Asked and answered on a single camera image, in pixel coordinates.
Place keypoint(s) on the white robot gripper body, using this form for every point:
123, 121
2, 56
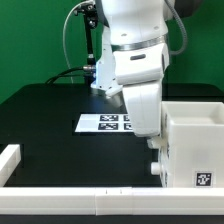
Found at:
143, 105

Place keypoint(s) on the white drawer cabinet housing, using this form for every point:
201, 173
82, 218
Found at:
193, 154

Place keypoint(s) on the white drawer box with knob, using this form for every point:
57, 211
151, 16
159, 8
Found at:
159, 168

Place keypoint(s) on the white drawer box without knob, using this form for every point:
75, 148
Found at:
157, 142

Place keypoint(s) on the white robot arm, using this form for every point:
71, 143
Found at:
135, 55

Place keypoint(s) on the black camera stand pole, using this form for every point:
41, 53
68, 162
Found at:
89, 25

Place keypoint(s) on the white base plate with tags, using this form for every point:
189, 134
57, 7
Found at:
103, 123

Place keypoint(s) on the black camera on stand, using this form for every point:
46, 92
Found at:
87, 8

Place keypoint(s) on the white front fence rail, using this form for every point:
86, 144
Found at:
112, 201

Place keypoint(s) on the white fence rail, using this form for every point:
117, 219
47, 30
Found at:
9, 159
112, 201

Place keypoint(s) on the white left fence rail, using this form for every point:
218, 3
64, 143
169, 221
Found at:
9, 159

